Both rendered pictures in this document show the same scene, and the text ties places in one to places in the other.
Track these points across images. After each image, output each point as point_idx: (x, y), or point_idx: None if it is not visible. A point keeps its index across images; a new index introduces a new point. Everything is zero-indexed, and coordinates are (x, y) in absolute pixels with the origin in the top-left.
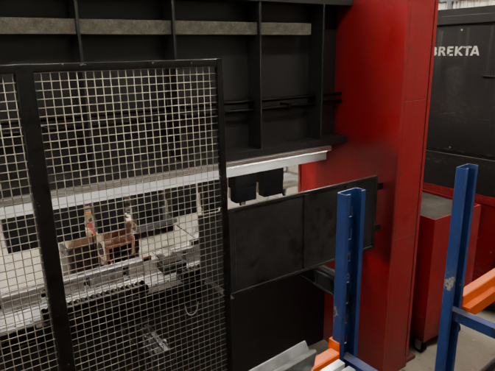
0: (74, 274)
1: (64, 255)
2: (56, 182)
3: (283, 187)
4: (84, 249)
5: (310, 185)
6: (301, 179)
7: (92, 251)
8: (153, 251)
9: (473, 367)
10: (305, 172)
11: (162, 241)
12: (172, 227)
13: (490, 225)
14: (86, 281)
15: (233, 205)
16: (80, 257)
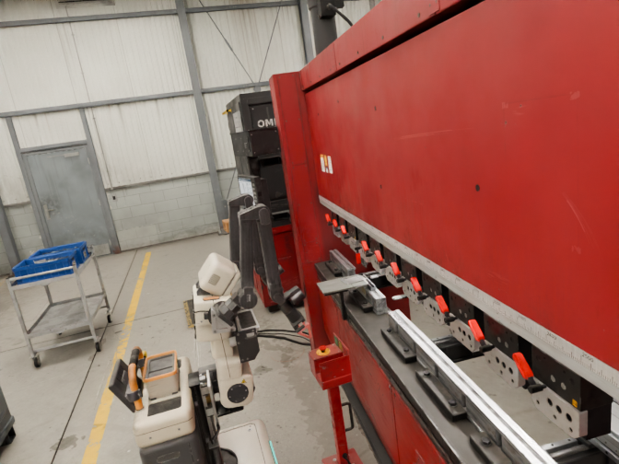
0: (422, 342)
1: (166, 459)
2: None
3: (96, 310)
4: (195, 422)
5: (314, 231)
6: (301, 231)
7: (197, 421)
8: (54, 461)
9: (411, 309)
10: (305, 222)
11: (35, 450)
12: (9, 432)
13: None
14: (412, 351)
15: (24, 373)
16: (199, 436)
